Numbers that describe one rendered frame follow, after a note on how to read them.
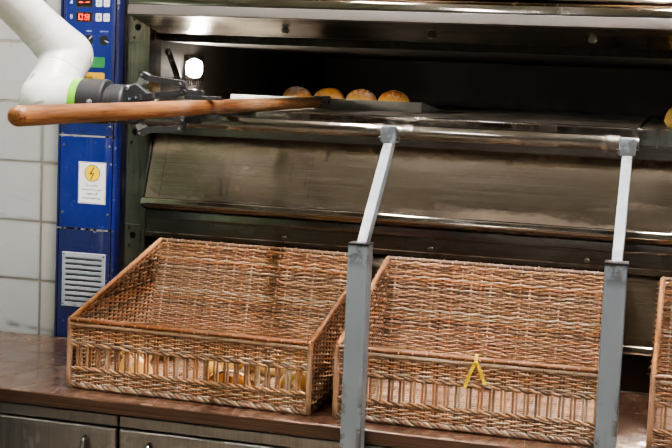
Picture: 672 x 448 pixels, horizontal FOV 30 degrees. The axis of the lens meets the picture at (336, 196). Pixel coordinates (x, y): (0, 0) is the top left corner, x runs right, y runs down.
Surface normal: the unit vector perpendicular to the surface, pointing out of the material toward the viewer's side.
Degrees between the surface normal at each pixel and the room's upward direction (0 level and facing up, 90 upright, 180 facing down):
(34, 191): 90
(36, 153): 90
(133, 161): 90
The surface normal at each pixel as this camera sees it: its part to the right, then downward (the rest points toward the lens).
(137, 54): -0.26, 0.08
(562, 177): -0.23, -0.26
